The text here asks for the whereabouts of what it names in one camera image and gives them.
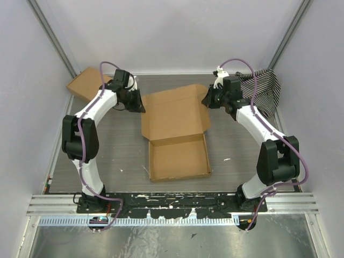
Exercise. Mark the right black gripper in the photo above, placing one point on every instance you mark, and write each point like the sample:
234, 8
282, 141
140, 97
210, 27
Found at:
208, 99

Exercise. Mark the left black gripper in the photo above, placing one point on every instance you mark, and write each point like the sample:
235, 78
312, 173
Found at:
133, 108

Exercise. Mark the brown cardboard box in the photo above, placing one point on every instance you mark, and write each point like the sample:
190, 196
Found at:
86, 85
175, 122

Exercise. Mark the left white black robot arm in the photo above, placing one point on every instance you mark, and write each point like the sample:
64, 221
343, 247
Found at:
81, 144

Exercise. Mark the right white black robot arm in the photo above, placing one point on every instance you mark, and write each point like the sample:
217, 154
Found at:
277, 161

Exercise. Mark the black white striped cloth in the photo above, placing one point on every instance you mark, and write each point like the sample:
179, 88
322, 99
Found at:
267, 93

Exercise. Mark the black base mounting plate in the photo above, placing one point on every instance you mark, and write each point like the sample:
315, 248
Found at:
172, 205

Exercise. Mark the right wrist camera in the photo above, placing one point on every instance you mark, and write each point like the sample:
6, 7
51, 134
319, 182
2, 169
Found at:
228, 85

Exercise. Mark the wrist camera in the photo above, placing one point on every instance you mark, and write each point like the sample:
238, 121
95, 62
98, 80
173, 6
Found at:
228, 85
123, 80

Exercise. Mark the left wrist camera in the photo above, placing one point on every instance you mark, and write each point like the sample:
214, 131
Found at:
123, 80

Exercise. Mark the white slotted cable duct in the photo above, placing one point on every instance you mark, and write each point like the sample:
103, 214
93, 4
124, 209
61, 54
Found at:
149, 221

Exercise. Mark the aluminium front rail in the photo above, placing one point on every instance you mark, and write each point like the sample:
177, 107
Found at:
281, 203

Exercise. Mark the right aluminium corner post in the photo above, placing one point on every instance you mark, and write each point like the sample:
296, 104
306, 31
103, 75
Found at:
292, 28

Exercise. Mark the aluminium corner post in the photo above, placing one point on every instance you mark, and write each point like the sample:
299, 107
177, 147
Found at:
292, 28
44, 23

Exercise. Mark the left aluminium corner post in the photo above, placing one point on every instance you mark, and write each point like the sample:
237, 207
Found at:
44, 23

